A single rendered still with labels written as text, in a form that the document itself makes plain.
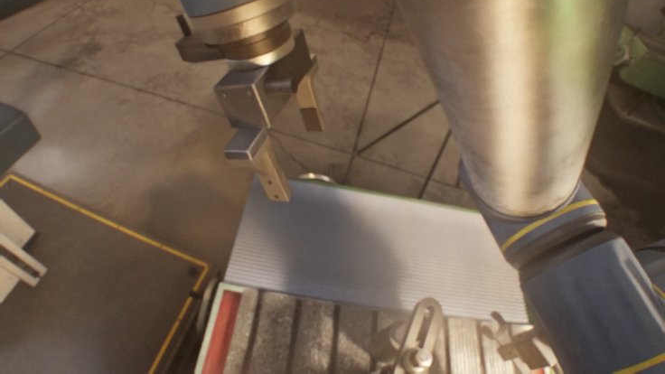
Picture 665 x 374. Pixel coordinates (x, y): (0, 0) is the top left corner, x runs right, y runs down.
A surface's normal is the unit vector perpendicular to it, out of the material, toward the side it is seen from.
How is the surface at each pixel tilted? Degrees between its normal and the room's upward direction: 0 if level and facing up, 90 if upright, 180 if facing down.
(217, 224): 0
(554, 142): 96
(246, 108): 88
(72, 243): 0
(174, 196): 0
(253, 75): 25
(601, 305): 47
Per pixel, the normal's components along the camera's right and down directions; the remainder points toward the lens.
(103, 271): 0.16, -0.61
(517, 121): -0.18, 0.92
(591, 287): -0.54, -0.37
